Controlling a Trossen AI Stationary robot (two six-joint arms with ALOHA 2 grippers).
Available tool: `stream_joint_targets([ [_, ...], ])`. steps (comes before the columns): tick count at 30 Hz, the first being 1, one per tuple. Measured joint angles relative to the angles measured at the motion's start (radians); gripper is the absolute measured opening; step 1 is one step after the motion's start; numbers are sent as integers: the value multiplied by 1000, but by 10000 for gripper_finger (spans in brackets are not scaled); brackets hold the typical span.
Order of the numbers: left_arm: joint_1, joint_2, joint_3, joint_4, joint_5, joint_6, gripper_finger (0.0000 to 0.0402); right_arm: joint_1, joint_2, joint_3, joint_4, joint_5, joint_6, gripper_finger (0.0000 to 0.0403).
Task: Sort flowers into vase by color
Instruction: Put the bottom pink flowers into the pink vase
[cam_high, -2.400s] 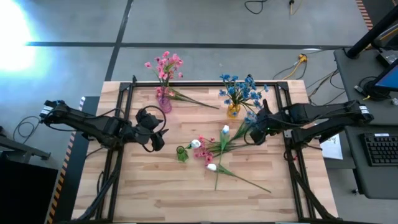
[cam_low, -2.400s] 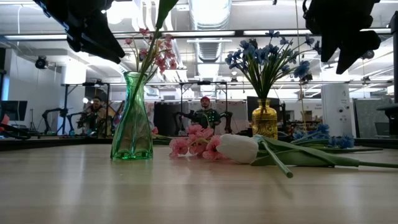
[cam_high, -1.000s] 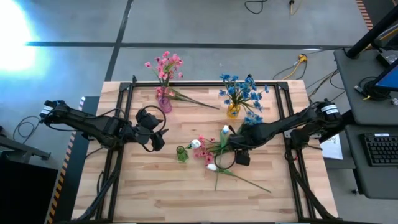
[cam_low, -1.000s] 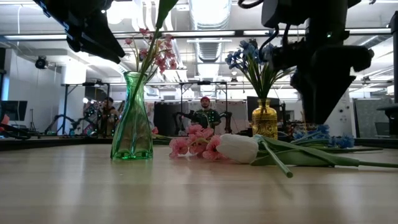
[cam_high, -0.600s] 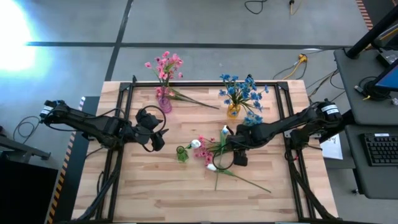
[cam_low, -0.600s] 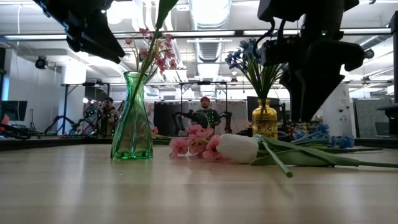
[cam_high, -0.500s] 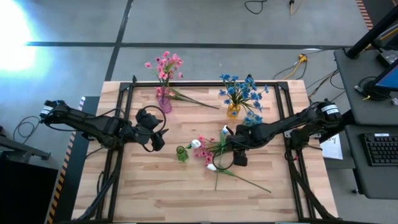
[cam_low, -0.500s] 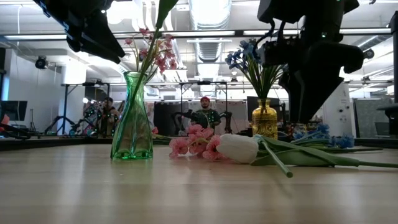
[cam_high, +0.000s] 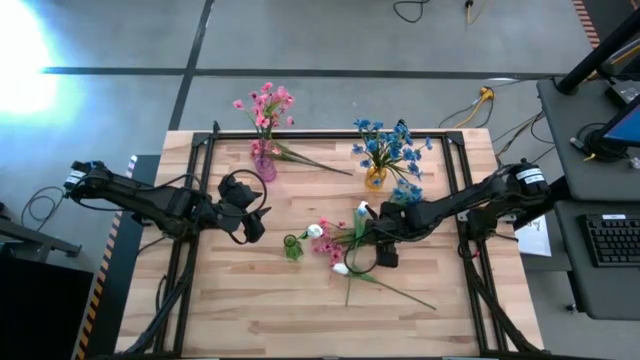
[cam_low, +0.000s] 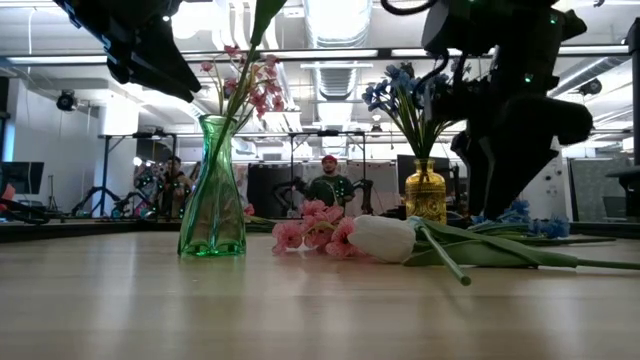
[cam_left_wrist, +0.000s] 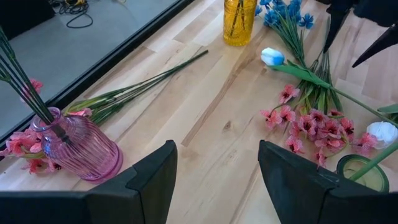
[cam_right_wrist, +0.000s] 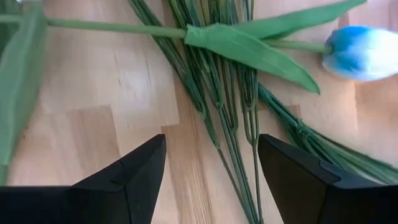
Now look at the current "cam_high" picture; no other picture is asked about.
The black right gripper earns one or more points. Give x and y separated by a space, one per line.
397 222

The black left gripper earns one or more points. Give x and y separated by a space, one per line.
225 215

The blue artificial flower bunch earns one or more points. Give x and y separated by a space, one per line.
372 145
410 155
407 192

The pink artificial flowers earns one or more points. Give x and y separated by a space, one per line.
315 231

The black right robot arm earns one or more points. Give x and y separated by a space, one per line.
475 197

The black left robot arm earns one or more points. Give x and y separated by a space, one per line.
150 200

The purple glass vase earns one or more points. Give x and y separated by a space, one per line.
266 170

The yellow glass vase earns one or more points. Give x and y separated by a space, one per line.
375 179

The green glass vase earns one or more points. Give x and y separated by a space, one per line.
292 250

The black mat with hazard stripe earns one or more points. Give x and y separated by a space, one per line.
127 260

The white paper sheet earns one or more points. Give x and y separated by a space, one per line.
535 237

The grey desk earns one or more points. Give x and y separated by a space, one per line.
600 295
560 150

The grey metal stand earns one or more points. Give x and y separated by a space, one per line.
30 240

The black keyboard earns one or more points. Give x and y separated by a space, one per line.
612 240

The black cabinet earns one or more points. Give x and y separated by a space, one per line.
40 310

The monitor with blue screen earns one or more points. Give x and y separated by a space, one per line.
627 127

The dark mat red-white stripe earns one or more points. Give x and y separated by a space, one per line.
605 12

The black table frame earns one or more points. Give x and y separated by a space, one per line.
325 135

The black frame post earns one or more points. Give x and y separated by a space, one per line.
595 55

